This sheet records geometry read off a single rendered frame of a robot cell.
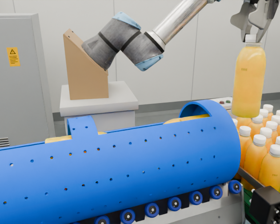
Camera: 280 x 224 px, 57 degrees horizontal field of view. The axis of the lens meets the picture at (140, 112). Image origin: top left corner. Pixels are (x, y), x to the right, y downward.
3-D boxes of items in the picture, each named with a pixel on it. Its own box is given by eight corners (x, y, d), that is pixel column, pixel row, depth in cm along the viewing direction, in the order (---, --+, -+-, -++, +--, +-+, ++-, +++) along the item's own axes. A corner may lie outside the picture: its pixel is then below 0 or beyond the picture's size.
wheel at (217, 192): (211, 182, 85) (214, 182, 84) (222, 189, 86) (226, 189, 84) (206, 194, 84) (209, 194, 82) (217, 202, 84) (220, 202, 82)
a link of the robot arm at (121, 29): (102, 32, 117) (124, 10, 115) (123, 54, 118) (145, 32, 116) (97, 28, 105) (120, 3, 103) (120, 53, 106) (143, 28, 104)
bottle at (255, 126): (247, 164, 109) (255, 124, 102) (238, 155, 115) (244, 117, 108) (262, 162, 111) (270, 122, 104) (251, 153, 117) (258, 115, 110)
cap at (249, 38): (248, 42, 67) (249, 35, 66) (264, 42, 64) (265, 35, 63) (242, 42, 64) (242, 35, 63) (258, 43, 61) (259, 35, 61)
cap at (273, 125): (266, 124, 102) (267, 120, 101) (277, 126, 100) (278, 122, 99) (264, 128, 99) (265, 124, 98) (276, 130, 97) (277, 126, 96)
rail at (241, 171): (202, 143, 115) (203, 138, 114) (204, 143, 115) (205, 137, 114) (274, 204, 81) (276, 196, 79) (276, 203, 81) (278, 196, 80)
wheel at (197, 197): (191, 187, 83) (194, 187, 81) (202, 194, 83) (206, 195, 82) (185, 200, 81) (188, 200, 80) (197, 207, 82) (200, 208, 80)
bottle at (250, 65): (237, 108, 74) (245, 41, 69) (263, 114, 69) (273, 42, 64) (226, 114, 69) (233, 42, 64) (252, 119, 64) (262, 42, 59)
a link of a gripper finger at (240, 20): (221, 38, 66) (232, -1, 63) (240, 40, 69) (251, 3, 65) (229, 40, 64) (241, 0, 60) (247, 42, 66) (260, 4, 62)
